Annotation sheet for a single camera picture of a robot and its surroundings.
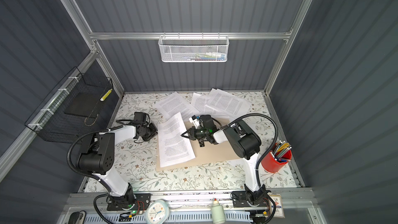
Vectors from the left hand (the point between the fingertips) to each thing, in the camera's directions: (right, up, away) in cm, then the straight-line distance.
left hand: (158, 132), depth 98 cm
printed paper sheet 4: (+47, +18, +15) cm, 53 cm away
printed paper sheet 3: (+26, +20, +18) cm, 37 cm away
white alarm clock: (+8, -31, -29) cm, 43 cm away
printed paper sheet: (+11, -8, -7) cm, 16 cm away
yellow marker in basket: (-23, +23, -17) cm, 36 cm away
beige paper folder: (+33, -12, -7) cm, 36 cm away
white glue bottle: (+35, -29, -33) cm, 56 cm away
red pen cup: (+63, -8, -27) cm, 69 cm away
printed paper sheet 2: (+8, +19, +16) cm, 26 cm away
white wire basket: (+21, +63, +26) cm, 72 cm away
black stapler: (-26, -32, -31) cm, 52 cm away
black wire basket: (-33, +15, -26) cm, 45 cm away
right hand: (+17, -2, -7) cm, 19 cm away
